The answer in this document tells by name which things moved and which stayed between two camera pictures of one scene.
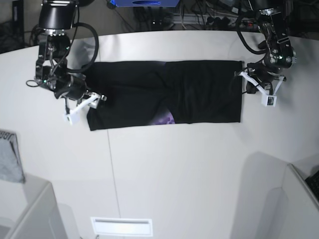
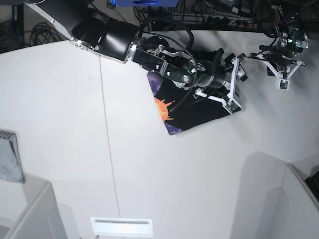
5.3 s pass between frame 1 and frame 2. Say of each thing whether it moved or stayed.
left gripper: moved
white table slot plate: stayed
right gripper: moved
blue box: stayed
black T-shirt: moved
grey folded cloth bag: stayed
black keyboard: stayed
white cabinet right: stayed
